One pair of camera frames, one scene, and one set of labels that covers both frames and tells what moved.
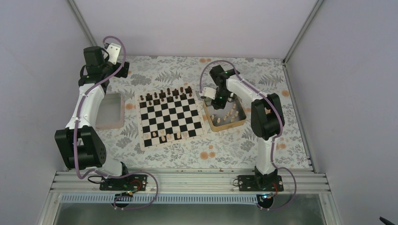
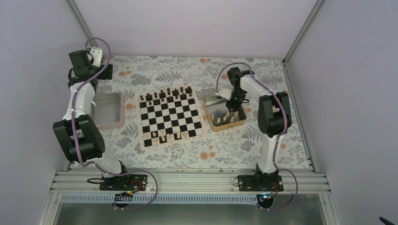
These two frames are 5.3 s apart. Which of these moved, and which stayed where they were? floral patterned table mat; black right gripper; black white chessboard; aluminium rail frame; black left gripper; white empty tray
Moved: black right gripper; black left gripper
Stayed: white empty tray; floral patterned table mat; aluminium rail frame; black white chessboard
